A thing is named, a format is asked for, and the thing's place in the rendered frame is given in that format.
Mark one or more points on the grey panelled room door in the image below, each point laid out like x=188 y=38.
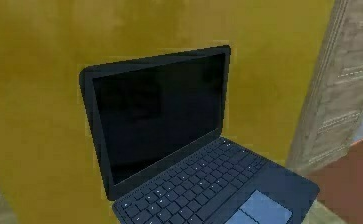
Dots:
x=335 y=100

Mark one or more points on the dark blue laptop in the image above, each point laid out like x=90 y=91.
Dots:
x=175 y=140

